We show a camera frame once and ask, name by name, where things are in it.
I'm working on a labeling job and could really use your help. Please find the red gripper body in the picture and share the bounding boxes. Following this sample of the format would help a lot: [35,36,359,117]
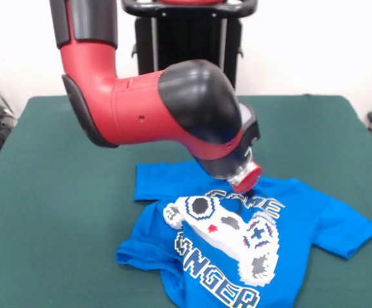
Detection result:
[226,160,263,194]

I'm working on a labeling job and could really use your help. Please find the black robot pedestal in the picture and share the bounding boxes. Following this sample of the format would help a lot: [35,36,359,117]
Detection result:
[121,0,258,96]

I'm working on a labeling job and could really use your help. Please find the dark green tablecloth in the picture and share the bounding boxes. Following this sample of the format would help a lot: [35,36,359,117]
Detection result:
[0,94,372,308]

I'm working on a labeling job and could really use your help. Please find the blue printed t-shirt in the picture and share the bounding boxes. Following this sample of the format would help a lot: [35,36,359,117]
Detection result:
[115,160,372,308]

